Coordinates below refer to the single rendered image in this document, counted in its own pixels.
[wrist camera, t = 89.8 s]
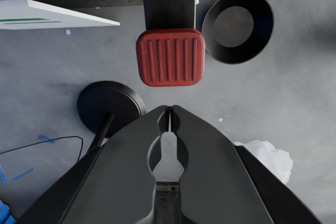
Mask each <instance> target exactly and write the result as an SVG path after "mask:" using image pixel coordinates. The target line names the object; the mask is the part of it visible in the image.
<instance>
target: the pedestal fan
mask: <svg viewBox="0 0 336 224"><path fill-rule="evenodd" d="M76 108H77V113H78V115H79V118H80V120H81V121H82V123H83V124H84V125H85V126H86V127H87V128H88V129H89V130H90V131H91V132H93V133H94V134H96V135H95V137H94V139H93V141H92V143H91V145H90V147H89V148H88V150H87V152H86V154H87V153H88V152H89V151H90V150H91V149H92V148H93V147H94V146H101V144H102V142H103V140H104V138H106V139H110V138H111V137H112V136H113V135H114V134H115V133H117V132H118V131H119V130H121V129H122V128H124V127H125V126H127V125H128V124H130V123H131V122H133V121H135V120H136V119H138V118H140V117H142V116H143V115H145V114H146V108H145V105H144V103H143V101H142V99H141V98H140V96H139V95H138V94H137V93H136V92H135V91H134V90H133V89H131V88H129V87H128V86H126V85H124V84H122V83H119V82H115V81H98V82H95V83H92V84H90V85H88V86H87V87H85V88H84V89H83V90H82V91H81V93H80V95H79V96H78V99H77V106H76ZM75 137H78V138H79V139H81V140H82V142H81V149H80V153H79V157H78V159H77V162H78V161H79V159H80V156H81V152H82V148H83V138H81V137H79V136H66V137H60V138H55V139H51V140H46V141H41V142H38V143H34V144H30V145H27V146H23V147H20V148H16V149H12V150H9V151H6V152H3V153H0V155H1V154H4V153H7V152H10V151H14V150H18V149H21V148H25V147H29V146H32V145H36V144H40V143H44V142H49V141H53V140H58V139H62V138H75Z"/></svg>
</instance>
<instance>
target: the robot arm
mask: <svg viewBox="0 0 336 224"><path fill-rule="evenodd" d="M169 123H170V126H171V132H173V133H174V134H175V136H176V137H177V160H178V161H179V162H180V164H181V165H182V167H183V168H184V172H183V174H182V175H181V176H180V178H179V181H178V215H179V224H323V223H322V222H321V221H320V220H319V219H318V217H317V216H316V215H315V214H314V213H313V212H312V211H311V210H310V209H309V208H308V207H307V205H306V204H305V203H304V202H303V201H302V200H301V199H300V198H299V197H297V196H296V195H295V194H294V193H293V192H292V191H291V190H290V189H289V188H288V187H287V186H286V185H285V184H284V183H283V182H282V181H281V180H279V179H278V178H277V177H276V176H275V175H274V174H273V173H272V172H271V171H270V170H269V169H268V168H267V167H266V166H265V165H263V164H262V163H261V162H260V161H259V160H258V159H257V158H256V157H255V156H254V155H253V154H252V153H251V152H250V151H249V150H247V149H246V148H245V147H244V146H243V145H236V144H235V143H234V142H233V141H232V140H231V139H229V138H228V137H227V136H226V135H225V134H224V133H223V132H222V131H220V130H219V129H218V128H216V127H215V126H213V125H211V124H210V123H208V122H206V121H205V120H203V119H201V118H200V117H198V116H196V115H194V114H193V113H191V112H189V111H188V110H186V109H184V108H183V107H181V106H179V105H173V106H167V105H161V106H158V107H157V108H155V109H153V110H151V111H150V112H148V113H146V114H145V115H143V116H141V117H140V118H138V119H136V120H134V121H133V122H131V123H129V124H128V125H126V126H125V127H123V128H122V129H121V130H119V131H118V132H117V133H115V134H114V135H113V136H112V137H111V138H110V139H109V140H107V141H106V142H105V143H104V144H103V145H102V146H94V147H93V148H92V149H91V150H90V151H89V152H88V153H87V154H86V155H85V156H83V157H82V158H81V159H80V160H79V161H78V162H77V163H76V164H75V165H74V166H73V167H71V168H70V169H69V170H68V171H67V172H66V173H65V174H64V175H63V176H62V177H61V178H59V179H58V180H57V181H56V182H55V183H54V184H53V185H52V186H51V187H50V188H49V189H47V190H46V191H45V192H44V193H43V194H42V195H41V196H40V197H39V198H38V199H37V200H36V201H35V202H34V203H33V204H32V205H31V206H30V207H29V208H28V209H27V210H26V211H25V212H24V213H23V214H22V215H21V216H20V218H19V219H18V220H17V221H16V222H15V223H14V224H157V218H158V198H157V185H156V178H155V177H154V175H153V171H154V169H155V167H156V165H157V164H158V163H159V162H160V160H161V159H162V149H161V139H162V137H163V136H164V135H165V134H166V132H167V133H168V132H169Z"/></svg>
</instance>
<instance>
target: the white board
mask: <svg viewBox="0 0 336 224"><path fill-rule="evenodd" d="M98 26H120V23H119V22H116V21H112V20H108V19H104V18H100V17H96V16H92V15H88V14H84V13H80V12H76V11H73V10H69V9H65V8H61V7H57V6H53V5H49V4H45V3H41V2H37V1H33V0H0V29H8V30H20V29H46V28H72V27H98Z"/></svg>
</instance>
